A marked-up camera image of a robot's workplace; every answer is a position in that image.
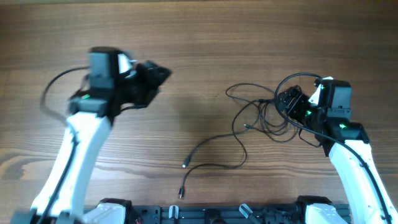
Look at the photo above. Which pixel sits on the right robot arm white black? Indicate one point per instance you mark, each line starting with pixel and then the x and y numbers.
pixel 326 114

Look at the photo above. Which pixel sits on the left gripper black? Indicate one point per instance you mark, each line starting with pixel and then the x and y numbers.
pixel 147 79

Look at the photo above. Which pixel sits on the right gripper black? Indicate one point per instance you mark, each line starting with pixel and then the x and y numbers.
pixel 300 100

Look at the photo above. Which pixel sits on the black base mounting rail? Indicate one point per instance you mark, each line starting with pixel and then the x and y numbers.
pixel 273 213

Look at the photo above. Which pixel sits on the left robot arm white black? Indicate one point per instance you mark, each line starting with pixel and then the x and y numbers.
pixel 116 83

